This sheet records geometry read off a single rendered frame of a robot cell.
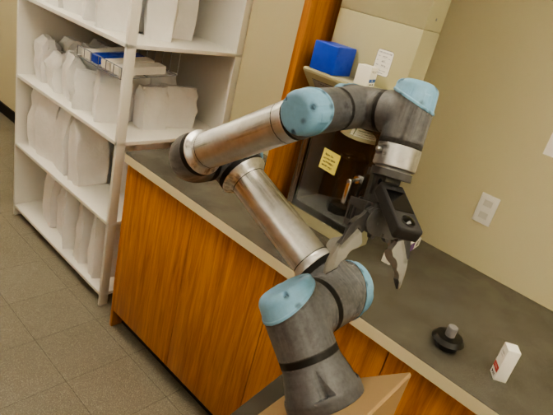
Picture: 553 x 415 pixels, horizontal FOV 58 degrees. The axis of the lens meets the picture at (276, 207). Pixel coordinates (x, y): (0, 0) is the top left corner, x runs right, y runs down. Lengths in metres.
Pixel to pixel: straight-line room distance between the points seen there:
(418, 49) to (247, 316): 1.06
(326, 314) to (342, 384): 0.12
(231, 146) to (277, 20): 1.66
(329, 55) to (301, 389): 1.08
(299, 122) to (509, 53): 1.29
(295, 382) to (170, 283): 1.31
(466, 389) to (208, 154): 0.88
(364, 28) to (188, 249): 1.04
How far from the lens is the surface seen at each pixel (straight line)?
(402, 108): 0.87
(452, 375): 1.44
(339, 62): 1.68
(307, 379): 0.93
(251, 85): 2.66
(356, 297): 1.03
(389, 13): 1.70
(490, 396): 1.45
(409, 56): 1.65
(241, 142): 0.92
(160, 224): 2.15
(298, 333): 0.92
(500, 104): 1.99
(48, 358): 2.57
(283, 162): 1.92
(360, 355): 1.58
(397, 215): 0.81
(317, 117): 0.79
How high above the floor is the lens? 1.75
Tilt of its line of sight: 24 degrees down
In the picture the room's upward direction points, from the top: 14 degrees clockwise
